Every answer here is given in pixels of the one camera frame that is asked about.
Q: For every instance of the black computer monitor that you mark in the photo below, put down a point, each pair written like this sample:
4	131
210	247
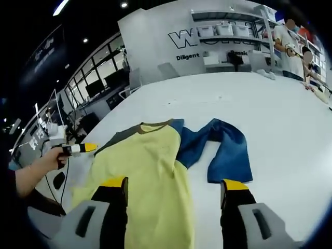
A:
94	87
115	78

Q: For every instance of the black object on shelf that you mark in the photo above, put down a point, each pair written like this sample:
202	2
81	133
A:
235	59

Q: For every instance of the dark office desk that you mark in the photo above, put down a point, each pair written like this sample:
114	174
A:
114	102

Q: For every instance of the grey chair backrest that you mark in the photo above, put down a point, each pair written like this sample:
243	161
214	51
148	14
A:
167	70

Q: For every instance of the white cloth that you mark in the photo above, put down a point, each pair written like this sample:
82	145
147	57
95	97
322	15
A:
267	74

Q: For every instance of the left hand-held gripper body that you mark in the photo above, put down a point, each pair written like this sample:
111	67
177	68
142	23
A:
58	136

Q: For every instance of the beige cloth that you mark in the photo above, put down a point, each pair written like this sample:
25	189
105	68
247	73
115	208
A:
319	94

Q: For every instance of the person's left hand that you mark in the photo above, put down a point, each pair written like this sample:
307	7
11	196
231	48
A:
50	158

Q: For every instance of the yellow blue grey garment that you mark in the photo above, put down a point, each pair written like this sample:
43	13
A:
155	160

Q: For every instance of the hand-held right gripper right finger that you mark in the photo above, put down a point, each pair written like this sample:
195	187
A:
236	215

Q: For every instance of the metal shelf rack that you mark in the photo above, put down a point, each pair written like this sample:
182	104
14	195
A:
220	16

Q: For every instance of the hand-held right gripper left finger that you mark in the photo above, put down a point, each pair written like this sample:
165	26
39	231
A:
111	207

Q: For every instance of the flat white box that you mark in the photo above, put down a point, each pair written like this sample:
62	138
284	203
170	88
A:
212	60

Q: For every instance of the white storage box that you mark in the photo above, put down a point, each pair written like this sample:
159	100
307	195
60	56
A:
242	30
225	29
206	32

